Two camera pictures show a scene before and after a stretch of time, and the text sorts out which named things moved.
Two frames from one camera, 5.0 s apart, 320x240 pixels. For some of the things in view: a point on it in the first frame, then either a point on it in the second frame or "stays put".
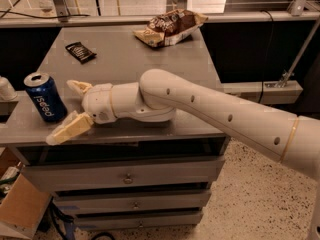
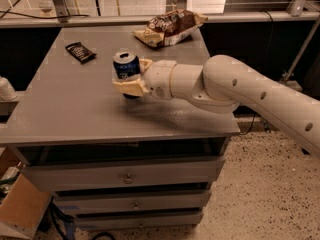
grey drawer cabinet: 118,175 stays put
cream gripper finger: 79,87 → 144,63
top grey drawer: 178,171 stays put
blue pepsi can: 46,97 → 126,65
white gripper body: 97,103 → 158,78
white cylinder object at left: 7,92 stays put
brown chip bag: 170,26 stays put
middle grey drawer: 124,200 stays put
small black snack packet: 80,52 stays put
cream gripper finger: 75,124 → 132,87
